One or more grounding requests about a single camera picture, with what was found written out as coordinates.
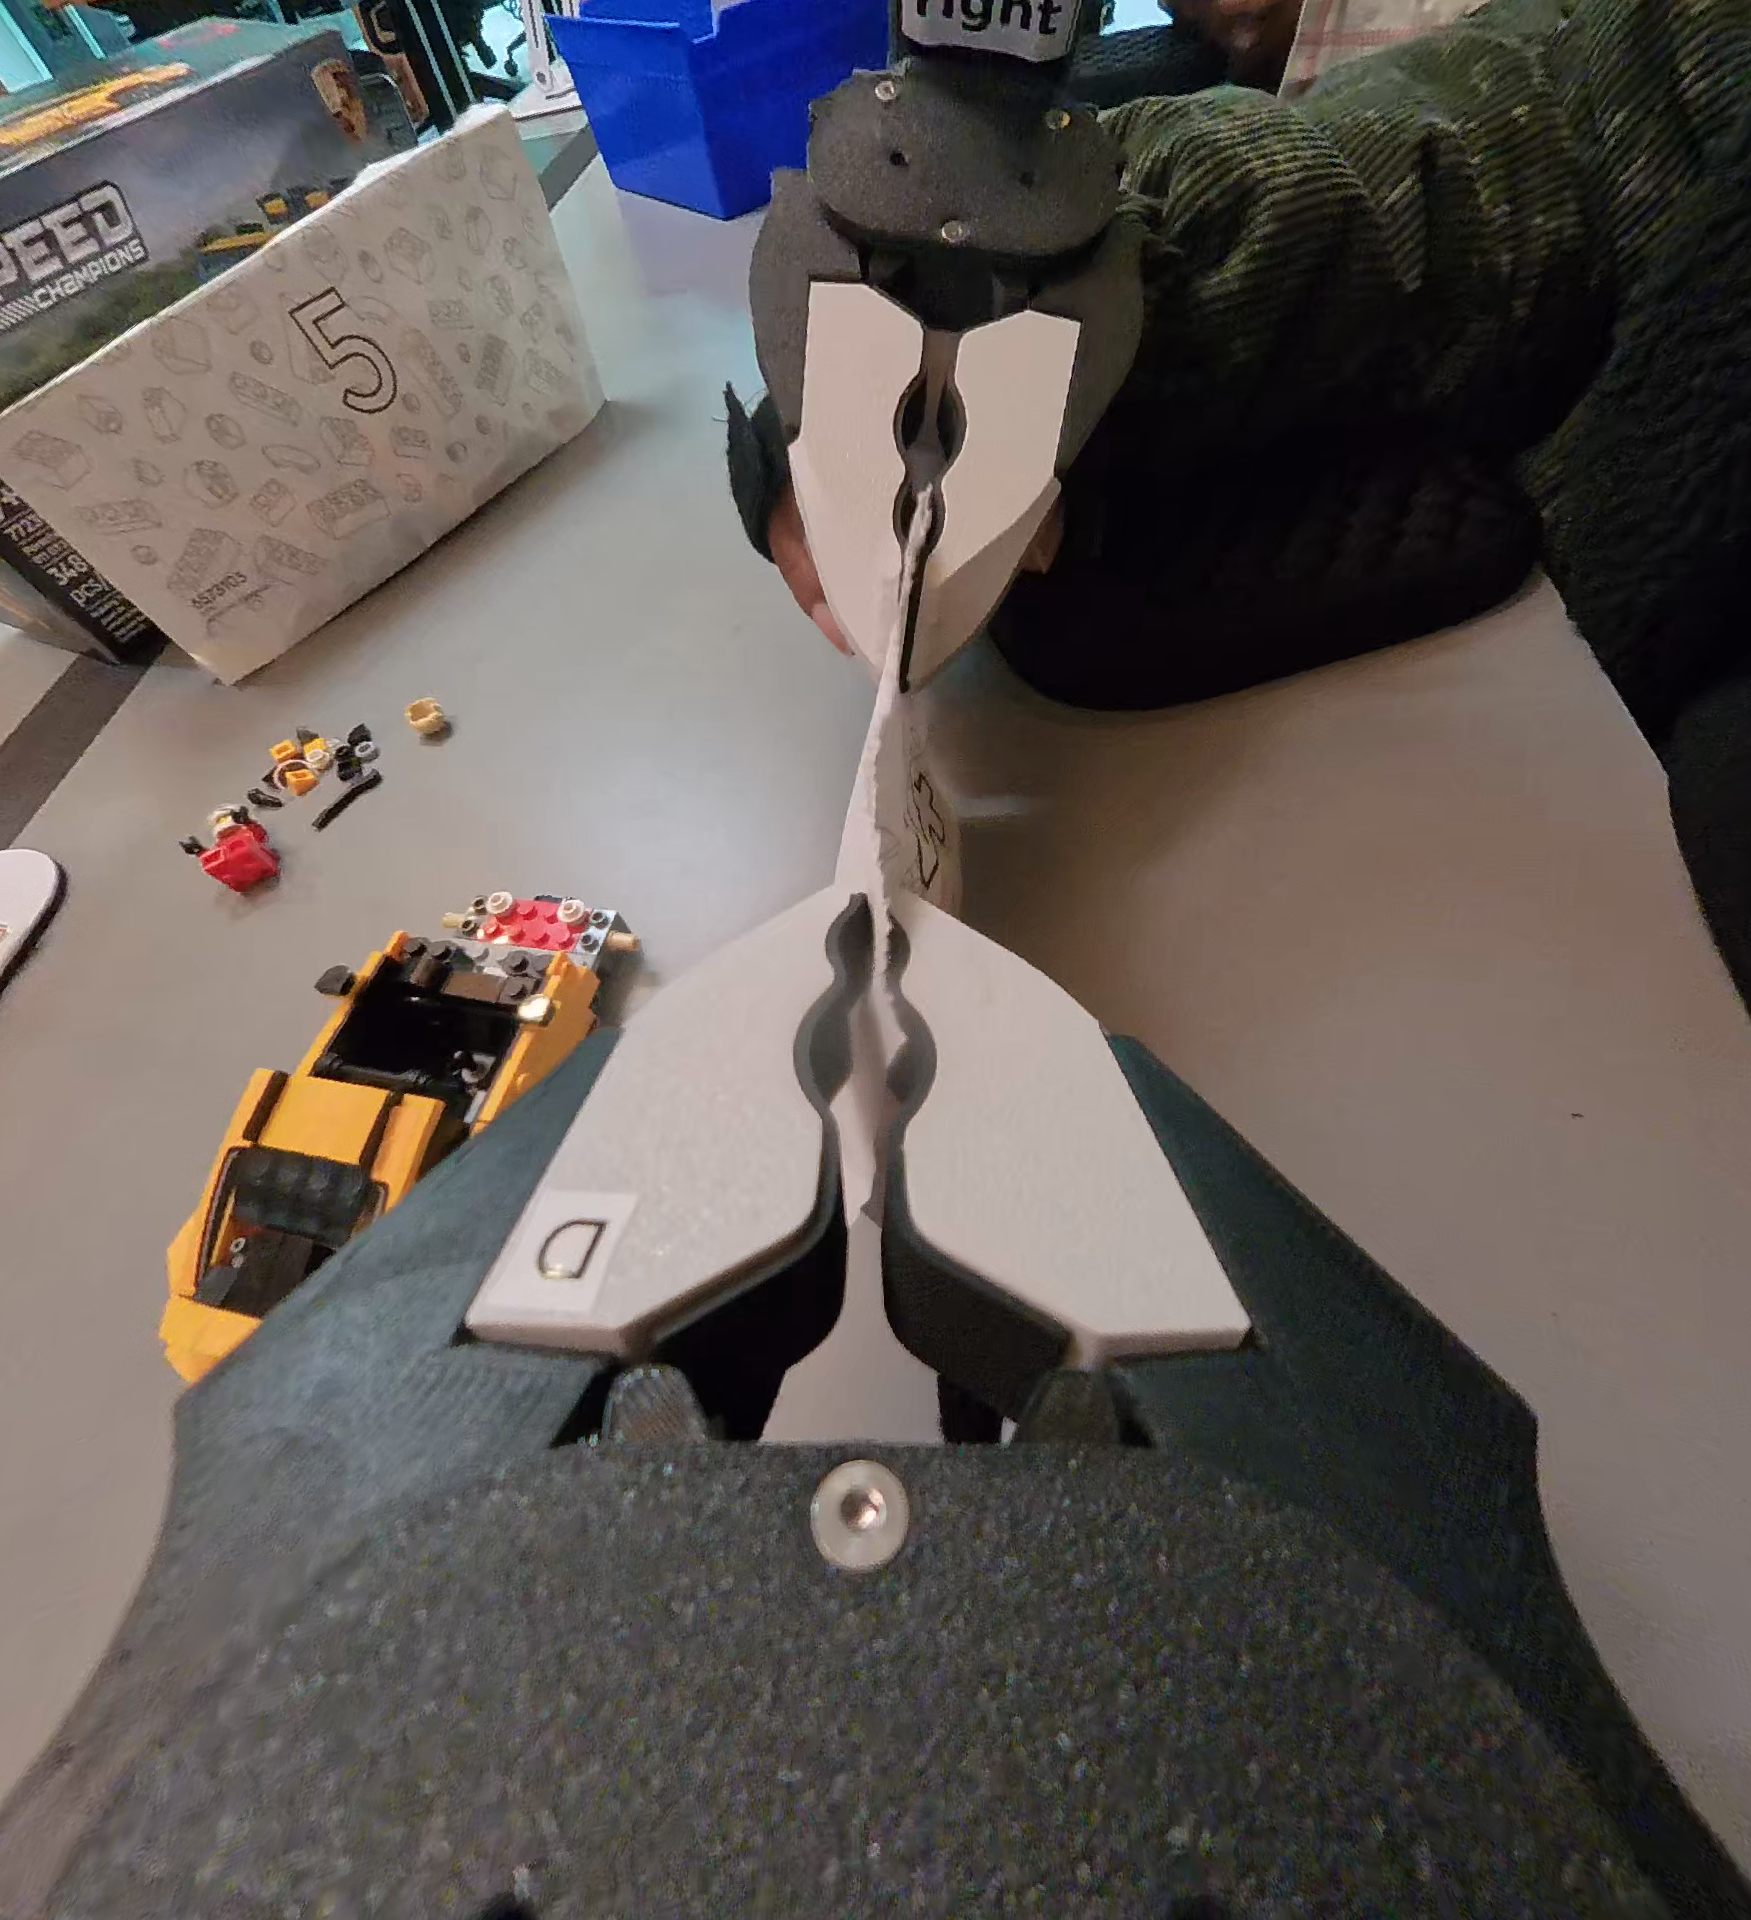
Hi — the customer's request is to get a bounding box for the yellow lego car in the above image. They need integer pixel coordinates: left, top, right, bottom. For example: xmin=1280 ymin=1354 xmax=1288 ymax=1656
xmin=162 ymin=892 xmax=644 ymax=1383

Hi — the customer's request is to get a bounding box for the small white printed paper bag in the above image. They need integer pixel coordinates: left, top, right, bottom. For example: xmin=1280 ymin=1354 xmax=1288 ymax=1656
xmin=833 ymin=478 xmax=969 ymax=1217

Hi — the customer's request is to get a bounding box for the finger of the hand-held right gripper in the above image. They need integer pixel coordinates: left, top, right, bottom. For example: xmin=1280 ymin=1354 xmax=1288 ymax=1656
xmin=785 ymin=277 xmax=932 ymax=671
xmin=897 ymin=307 xmax=1088 ymax=695

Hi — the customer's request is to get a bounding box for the cluster of small lego pieces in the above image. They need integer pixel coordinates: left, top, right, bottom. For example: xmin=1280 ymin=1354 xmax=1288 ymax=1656
xmin=249 ymin=723 xmax=385 ymax=798

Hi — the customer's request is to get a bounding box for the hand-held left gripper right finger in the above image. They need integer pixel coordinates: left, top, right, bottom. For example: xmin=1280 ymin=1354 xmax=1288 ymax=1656
xmin=881 ymin=904 xmax=1255 ymax=1368

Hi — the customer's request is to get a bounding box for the person's right hand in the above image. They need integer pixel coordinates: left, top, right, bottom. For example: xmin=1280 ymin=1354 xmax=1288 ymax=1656
xmin=768 ymin=502 xmax=865 ymax=649

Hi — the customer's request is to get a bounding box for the large white printed paper bag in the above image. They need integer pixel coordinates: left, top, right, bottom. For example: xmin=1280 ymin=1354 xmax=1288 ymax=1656
xmin=0 ymin=105 xmax=609 ymax=684

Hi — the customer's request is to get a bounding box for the blue plastic storage bin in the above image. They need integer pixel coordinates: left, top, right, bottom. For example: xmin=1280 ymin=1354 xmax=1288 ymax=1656
xmin=546 ymin=0 xmax=892 ymax=223

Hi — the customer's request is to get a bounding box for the dark lego set box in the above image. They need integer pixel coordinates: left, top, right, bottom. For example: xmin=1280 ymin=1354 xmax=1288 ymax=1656
xmin=0 ymin=15 xmax=435 ymax=661

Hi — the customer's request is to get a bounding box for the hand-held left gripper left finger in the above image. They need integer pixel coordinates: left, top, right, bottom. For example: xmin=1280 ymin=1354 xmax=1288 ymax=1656
xmin=464 ymin=892 xmax=873 ymax=1364

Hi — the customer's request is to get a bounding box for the red lego assembly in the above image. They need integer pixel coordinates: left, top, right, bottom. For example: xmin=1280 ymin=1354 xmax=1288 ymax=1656
xmin=183 ymin=807 xmax=280 ymax=897

